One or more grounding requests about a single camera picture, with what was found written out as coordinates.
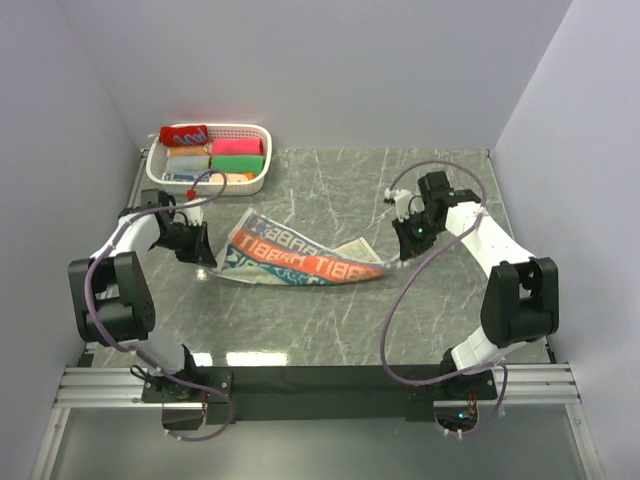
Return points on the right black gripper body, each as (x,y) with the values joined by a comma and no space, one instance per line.
(417,232)

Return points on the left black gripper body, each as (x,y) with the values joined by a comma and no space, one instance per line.
(186,240)

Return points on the white printed towel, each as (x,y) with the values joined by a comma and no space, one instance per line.
(260,251)

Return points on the red blue cat towel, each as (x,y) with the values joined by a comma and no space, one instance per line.
(183,136)

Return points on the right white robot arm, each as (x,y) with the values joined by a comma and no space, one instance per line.
(521,299)

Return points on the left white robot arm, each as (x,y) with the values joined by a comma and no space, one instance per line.
(112,301)

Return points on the blue patterned rolled towel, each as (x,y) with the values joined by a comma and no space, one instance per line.
(186,177)

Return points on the peach rolled towel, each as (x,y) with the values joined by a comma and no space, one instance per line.
(218,178)

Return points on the grey rolled towel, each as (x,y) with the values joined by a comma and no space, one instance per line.
(180,164)

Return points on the white plastic basket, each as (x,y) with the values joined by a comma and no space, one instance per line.
(157,158)

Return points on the orange rolled towel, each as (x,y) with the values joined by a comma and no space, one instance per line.
(184,151)

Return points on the green rolled towel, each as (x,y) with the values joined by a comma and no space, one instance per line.
(238,164)

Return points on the pink rolled towel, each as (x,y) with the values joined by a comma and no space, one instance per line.
(247,146)

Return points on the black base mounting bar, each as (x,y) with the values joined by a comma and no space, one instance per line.
(271,393)

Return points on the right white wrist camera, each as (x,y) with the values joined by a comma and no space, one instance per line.
(400,199)

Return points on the aluminium front rail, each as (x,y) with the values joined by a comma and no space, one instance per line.
(522,384)

